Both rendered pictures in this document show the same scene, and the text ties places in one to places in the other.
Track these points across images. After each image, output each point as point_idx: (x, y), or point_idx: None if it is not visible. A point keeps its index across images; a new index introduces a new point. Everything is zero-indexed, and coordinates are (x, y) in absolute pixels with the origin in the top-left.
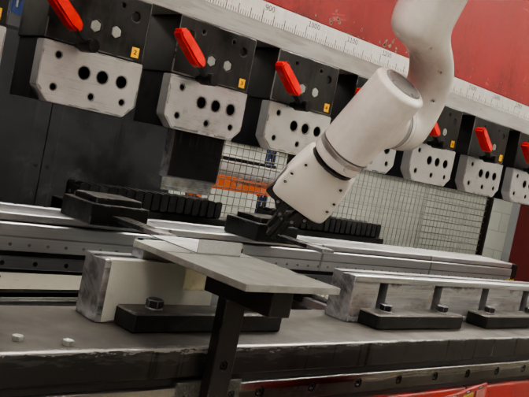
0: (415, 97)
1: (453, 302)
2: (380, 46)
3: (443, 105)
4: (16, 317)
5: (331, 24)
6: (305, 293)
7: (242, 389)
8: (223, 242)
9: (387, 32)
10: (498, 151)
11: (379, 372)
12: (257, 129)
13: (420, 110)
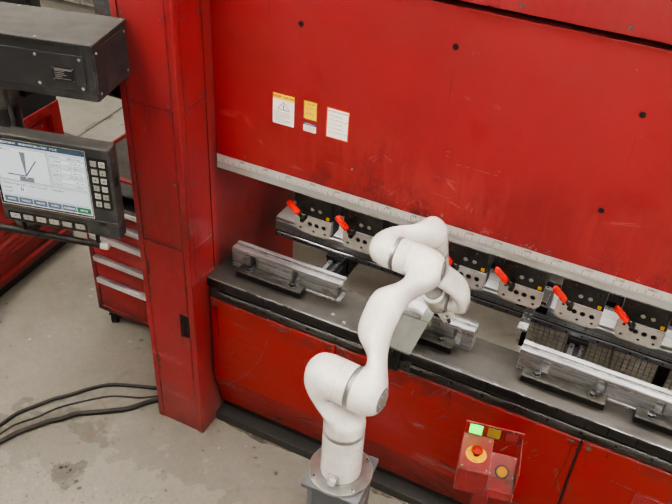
0: (432, 298)
1: (621, 395)
2: (522, 247)
3: (458, 304)
4: (353, 304)
5: (481, 234)
6: (391, 348)
7: (411, 367)
8: (410, 311)
9: (527, 241)
10: (659, 323)
11: (498, 398)
12: None
13: (454, 301)
